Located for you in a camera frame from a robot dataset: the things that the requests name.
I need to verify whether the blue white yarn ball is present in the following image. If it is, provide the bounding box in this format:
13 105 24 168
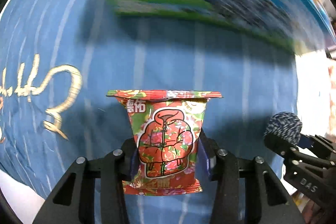
264 111 302 145

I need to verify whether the red floral snack packet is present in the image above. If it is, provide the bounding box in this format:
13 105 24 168
107 90 222 196

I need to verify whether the blue striped blanket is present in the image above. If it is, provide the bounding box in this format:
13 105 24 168
1 0 298 208

